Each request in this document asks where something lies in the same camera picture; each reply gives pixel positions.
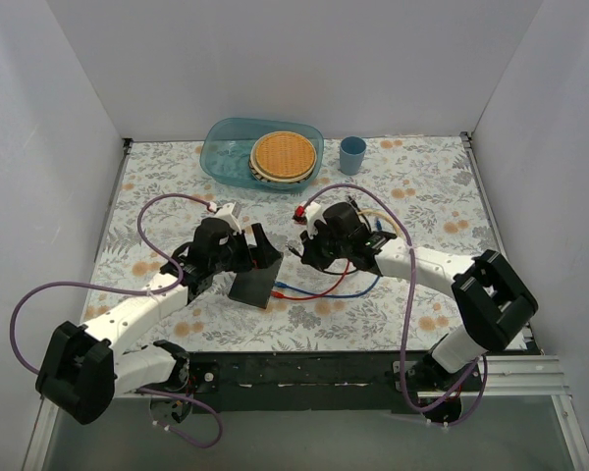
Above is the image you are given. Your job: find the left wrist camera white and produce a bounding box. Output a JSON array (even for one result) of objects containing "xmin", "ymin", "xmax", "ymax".
[{"xmin": 214, "ymin": 202, "xmax": 242, "ymax": 234}]

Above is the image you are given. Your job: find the black ethernet cable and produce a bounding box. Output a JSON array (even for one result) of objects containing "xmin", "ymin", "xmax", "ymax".
[{"xmin": 285, "ymin": 194, "xmax": 364, "ymax": 275}]

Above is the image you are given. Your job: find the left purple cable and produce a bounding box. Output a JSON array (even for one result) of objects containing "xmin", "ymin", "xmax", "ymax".
[{"xmin": 9, "ymin": 193, "xmax": 224, "ymax": 448}]

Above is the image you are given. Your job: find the aluminium frame rail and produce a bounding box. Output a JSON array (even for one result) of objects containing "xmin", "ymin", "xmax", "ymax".
[{"xmin": 39, "ymin": 355, "xmax": 570, "ymax": 399}]

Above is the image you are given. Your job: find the black network switch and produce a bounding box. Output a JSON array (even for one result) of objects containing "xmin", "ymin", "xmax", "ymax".
[{"xmin": 228, "ymin": 258, "xmax": 283, "ymax": 309}]

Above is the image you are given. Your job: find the floral table mat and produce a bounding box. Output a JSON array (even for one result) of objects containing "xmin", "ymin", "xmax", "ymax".
[{"xmin": 84, "ymin": 136, "xmax": 498, "ymax": 351}]

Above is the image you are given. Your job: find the purple cable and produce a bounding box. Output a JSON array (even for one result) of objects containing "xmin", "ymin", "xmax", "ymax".
[
  {"xmin": 9, "ymin": 193, "xmax": 224, "ymax": 448},
  {"xmin": 301, "ymin": 183, "xmax": 489, "ymax": 426}
]

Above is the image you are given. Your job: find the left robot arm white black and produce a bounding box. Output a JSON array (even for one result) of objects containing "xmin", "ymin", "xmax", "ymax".
[{"xmin": 35, "ymin": 218, "xmax": 283, "ymax": 424}]

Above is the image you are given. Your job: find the blue ethernet cable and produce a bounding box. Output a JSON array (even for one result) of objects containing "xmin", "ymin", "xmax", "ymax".
[{"xmin": 275, "ymin": 218, "xmax": 387, "ymax": 300}]

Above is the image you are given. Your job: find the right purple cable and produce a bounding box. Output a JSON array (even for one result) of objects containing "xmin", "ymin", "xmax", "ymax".
[{"xmin": 301, "ymin": 183, "xmax": 489, "ymax": 426}]

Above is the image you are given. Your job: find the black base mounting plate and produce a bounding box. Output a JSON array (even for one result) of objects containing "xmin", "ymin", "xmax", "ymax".
[{"xmin": 132, "ymin": 350, "xmax": 487, "ymax": 414}]

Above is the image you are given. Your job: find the blue plastic cup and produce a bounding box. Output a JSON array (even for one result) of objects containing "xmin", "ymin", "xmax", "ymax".
[{"xmin": 339, "ymin": 136, "xmax": 366, "ymax": 176}]

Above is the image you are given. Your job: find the woven wicker round plate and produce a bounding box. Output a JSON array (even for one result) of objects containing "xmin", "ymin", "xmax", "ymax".
[{"xmin": 249, "ymin": 131, "xmax": 318, "ymax": 184}]

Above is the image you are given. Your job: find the yellow ethernet cable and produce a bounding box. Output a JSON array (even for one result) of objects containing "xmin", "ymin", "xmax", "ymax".
[{"xmin": 357, "ymin": 208, "xmax": 407, "ymax": 241}]

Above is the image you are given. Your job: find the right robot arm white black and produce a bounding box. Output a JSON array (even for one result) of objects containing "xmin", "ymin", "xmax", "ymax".
[{"xmin": 295, "ymin": 202, "xmax": 538, "ymax": 391}]

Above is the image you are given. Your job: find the teal plastic tub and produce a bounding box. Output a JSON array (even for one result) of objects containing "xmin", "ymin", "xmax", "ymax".
[{"xmin": 200, "ymin": 118, "xmax": 324, "ymax": 193}]

